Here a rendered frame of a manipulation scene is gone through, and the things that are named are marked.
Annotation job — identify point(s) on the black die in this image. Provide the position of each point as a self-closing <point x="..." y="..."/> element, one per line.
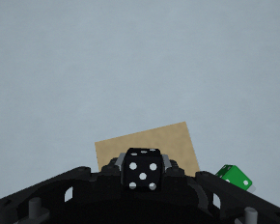
<point x="143" y="170"/>

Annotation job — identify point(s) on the tan flat mat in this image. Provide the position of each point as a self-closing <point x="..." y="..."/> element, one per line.
<point x="173" y="140"/>

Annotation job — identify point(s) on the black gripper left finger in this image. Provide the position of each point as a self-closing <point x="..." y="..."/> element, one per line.
<point x="43" y="200"/>

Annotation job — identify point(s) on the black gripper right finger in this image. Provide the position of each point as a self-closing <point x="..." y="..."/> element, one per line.
<point x="237" y="206"/>

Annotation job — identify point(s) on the green die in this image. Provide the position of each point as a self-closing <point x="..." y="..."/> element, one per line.
<point x="232" y="174"/>

